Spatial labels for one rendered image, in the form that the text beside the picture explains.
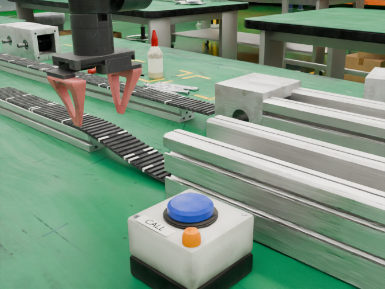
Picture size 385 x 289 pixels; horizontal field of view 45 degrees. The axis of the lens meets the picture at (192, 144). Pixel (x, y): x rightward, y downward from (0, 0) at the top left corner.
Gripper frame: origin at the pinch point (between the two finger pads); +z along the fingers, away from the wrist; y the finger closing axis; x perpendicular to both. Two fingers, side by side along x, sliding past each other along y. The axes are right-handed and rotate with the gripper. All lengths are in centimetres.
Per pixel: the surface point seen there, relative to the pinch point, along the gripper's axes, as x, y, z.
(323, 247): -39.9, -5.5, 3.0
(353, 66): 129, 373, 68
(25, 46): 77, 30, 2
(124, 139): -4.6, 0.7, 3.1
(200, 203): -32.1, -13.1, -1.6
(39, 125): 15.2, -1.8, 4.7
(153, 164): -12.3, -0.8, 4.4
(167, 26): 175, 183, 18
